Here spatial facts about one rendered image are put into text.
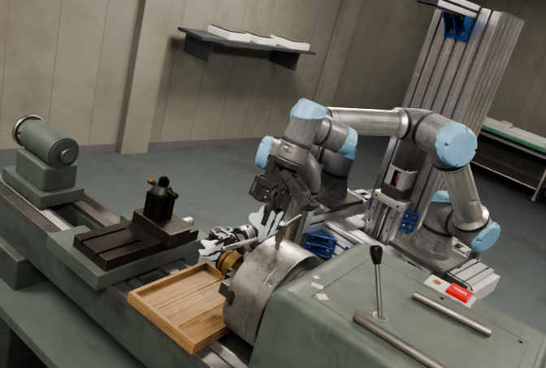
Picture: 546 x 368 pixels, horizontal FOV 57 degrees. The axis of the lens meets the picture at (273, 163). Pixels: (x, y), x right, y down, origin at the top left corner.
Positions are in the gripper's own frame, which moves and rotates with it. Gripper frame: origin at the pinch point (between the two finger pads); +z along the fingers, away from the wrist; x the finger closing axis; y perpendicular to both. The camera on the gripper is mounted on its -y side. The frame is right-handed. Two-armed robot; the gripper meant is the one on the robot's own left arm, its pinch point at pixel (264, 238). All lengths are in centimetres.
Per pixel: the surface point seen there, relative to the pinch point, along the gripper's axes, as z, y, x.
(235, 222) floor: 73, 162, -248
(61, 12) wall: -32, 334, -149
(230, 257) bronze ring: 17.0, 20.0, -22.3
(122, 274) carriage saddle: 41, 53, -17
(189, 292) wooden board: 39, 34, -31
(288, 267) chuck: 7.9, -2.4, -15.2
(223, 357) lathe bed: 45, 8, -21
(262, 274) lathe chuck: 12.3, 2.1, -11.5
